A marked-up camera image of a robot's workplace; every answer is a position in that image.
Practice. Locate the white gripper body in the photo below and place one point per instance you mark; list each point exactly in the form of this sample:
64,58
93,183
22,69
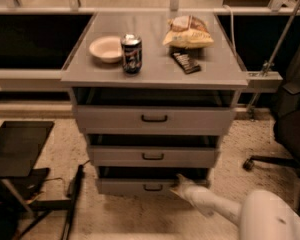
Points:
197,195

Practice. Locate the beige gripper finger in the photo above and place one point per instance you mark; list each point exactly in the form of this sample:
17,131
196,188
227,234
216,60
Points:
178,193
184,181

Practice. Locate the grey bottom drawer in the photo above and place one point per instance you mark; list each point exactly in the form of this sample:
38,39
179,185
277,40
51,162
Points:
136,187

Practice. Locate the grey drawer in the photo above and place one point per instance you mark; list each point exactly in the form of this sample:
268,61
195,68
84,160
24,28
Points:
153,120
119,156
136,187

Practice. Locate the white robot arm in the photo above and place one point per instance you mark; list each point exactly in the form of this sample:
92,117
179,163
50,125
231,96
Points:
261,216

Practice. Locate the grey middle drawer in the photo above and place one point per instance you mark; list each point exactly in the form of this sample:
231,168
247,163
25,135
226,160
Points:
119,156

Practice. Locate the grey drawer cabinet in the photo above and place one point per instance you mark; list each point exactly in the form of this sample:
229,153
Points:
160,83

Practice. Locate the grey top drawer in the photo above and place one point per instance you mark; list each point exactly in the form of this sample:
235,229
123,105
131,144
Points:
153,120

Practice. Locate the black pole on floor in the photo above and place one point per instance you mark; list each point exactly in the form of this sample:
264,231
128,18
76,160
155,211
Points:
76,187

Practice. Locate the dark chocolate bar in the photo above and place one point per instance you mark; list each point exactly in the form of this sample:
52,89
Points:
187,64

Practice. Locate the black office chair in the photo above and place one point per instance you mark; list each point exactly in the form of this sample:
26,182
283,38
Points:
286,112

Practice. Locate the dark soda can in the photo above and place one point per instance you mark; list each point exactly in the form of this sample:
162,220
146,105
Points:
131,53

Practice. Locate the yellow chip bag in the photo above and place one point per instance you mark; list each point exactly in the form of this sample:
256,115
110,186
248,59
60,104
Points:
187,32

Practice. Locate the white paper bowl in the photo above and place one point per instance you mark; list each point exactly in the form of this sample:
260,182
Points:
107,49

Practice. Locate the black side table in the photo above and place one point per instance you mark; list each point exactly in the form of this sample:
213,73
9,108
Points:
21,143

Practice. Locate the metal diagonal rod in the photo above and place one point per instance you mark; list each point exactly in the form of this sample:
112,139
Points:
275,6

